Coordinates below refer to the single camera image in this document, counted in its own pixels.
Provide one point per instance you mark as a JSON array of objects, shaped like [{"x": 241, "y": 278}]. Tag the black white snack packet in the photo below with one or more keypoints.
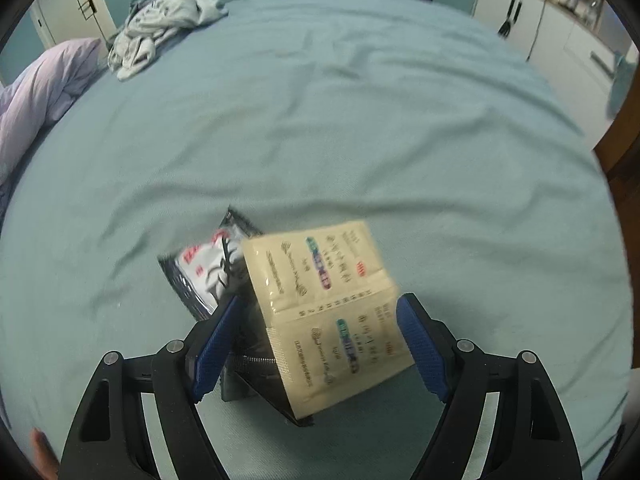
[{"x": 207, "y": 274}]

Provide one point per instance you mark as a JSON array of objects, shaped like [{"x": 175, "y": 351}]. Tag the lilac duvet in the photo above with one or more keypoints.
[{"x": 39, "y": 97}]

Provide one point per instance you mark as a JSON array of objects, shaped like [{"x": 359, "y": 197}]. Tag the white door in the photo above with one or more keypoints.
[{"x": 58, "y": 20}]

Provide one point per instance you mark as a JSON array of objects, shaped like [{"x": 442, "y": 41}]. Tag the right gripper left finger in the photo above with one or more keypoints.
[{"x": 109, "y": 438}]

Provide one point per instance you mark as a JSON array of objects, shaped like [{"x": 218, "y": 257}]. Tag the grey crumpled clothes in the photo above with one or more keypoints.
[{"x": 151, "y": 26}]

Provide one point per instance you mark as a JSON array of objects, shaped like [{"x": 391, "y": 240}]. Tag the beige sachet strip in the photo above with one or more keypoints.
[{"x": 329, "y": 308}]

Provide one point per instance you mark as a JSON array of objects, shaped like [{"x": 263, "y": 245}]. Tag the teal bed sheet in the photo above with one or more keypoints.
[{"x": 480, "y": 192}]

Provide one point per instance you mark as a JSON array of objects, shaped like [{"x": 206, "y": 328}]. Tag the white cabinet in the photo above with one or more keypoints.
[{"x": 590, "y": 80}]

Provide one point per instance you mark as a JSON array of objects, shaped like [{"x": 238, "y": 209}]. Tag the brown wooden chair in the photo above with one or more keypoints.
[{"x": 618, "y": 153}]

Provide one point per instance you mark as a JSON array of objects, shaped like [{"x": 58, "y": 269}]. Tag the person's left hand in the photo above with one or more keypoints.
[{"x": 45, "y": 460}]

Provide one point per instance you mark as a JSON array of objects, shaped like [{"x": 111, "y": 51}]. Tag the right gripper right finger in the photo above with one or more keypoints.
[{"x": 531, "y": 438}]

